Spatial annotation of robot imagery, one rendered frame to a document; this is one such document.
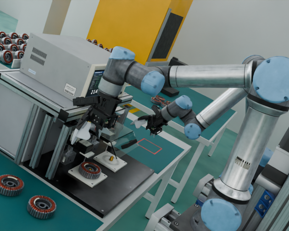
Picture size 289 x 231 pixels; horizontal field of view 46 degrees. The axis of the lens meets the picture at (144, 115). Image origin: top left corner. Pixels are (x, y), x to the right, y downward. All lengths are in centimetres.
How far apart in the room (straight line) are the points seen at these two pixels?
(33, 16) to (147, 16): 174
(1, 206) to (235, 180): 91
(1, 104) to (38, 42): 34
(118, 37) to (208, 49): 212
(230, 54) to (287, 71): 591
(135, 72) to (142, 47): 426
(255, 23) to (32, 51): 546
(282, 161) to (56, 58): 108
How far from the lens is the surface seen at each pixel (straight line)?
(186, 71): 115
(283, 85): 94
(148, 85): 105
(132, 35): 540
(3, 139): 179
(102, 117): 113
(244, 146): 100
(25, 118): 168
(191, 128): 156
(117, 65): 109
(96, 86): 167
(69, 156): 181
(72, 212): 156
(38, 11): 570
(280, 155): 139
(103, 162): 195
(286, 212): 135
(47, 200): 153
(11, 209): 149
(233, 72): 111
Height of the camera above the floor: 168
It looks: 18 degrees down
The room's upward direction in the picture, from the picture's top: 23 degrees clockwise
